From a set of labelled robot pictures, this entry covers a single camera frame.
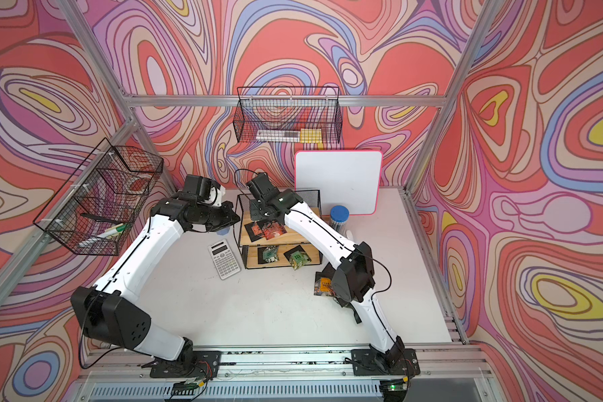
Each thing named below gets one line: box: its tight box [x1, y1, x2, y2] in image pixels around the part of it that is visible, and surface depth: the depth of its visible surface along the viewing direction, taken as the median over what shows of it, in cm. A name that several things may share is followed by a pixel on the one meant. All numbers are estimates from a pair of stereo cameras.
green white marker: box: [97, 222, 127, 239], surface depth 73 cm
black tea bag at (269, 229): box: [243, 219, 288, 243], surface depth 86 cm
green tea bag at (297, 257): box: [283, 244, 312, 271], surface depth 97 cm
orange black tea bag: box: [314, 277, 335, 297], surface depth 90 cm
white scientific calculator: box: [207, 238, 242, 281], surface depth 97 cm
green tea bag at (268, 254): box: [257, 245, 280, 264], surface depth 98 cm
